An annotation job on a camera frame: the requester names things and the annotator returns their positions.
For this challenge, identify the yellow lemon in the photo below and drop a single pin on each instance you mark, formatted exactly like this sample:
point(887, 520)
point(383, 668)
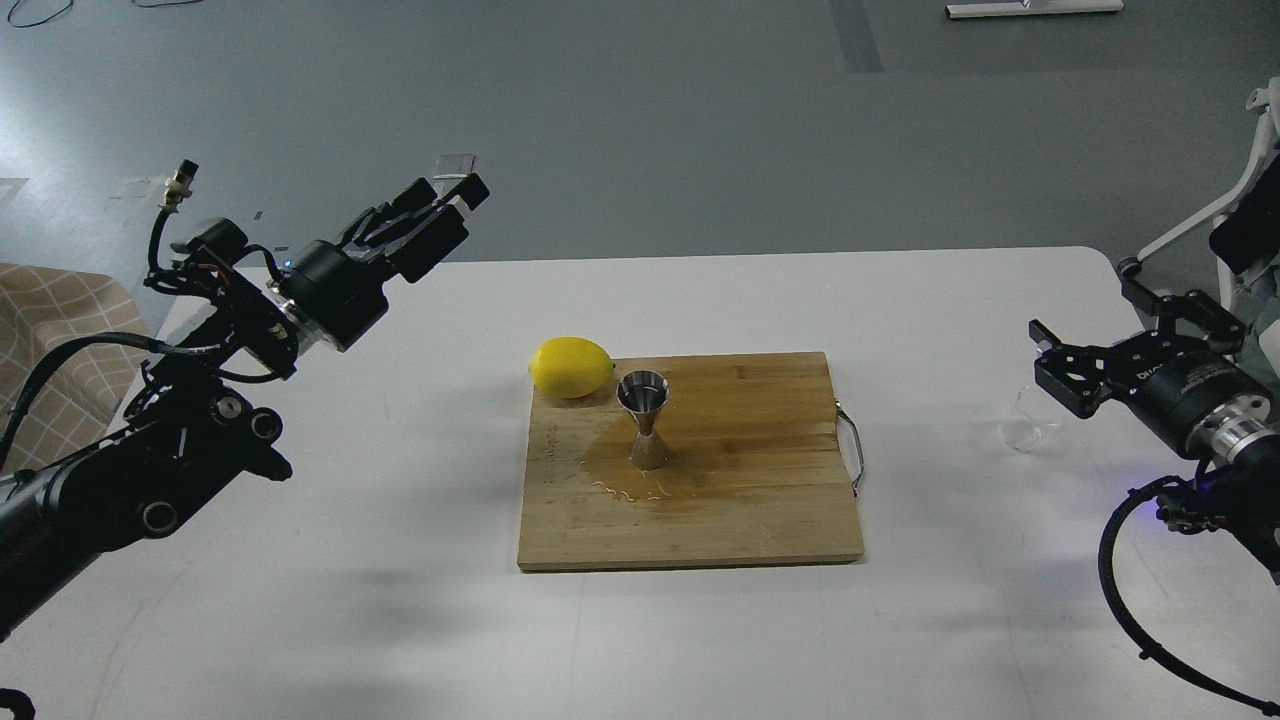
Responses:
point(570, 367)

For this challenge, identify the steel jigger measuring cup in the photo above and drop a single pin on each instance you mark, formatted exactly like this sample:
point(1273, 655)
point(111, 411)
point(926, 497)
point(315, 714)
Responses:
point(643, 394)

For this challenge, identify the clear glass cup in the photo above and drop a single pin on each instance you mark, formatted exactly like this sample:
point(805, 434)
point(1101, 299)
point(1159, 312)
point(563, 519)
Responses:
point(1031, 421)

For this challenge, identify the white bar on floor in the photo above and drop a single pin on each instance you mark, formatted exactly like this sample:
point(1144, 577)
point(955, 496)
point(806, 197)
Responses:
point(1015, 9)

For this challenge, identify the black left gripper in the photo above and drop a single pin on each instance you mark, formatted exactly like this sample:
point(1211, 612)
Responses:
point(341, 296)

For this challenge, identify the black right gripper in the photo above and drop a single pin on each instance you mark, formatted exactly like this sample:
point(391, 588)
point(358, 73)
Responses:
point(1198, 403)

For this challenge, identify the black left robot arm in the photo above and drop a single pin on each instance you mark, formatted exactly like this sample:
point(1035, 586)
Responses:
point(189, 432)

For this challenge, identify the bamboo cutting board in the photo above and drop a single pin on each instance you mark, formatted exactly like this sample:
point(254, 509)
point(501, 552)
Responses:
point(755, 475)

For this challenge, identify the beige checkered cloth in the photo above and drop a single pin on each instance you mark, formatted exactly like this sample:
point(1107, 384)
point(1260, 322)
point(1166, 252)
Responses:
point(41, 309)

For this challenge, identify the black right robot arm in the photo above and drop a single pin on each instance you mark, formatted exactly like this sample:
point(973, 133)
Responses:
point(1165, 447)

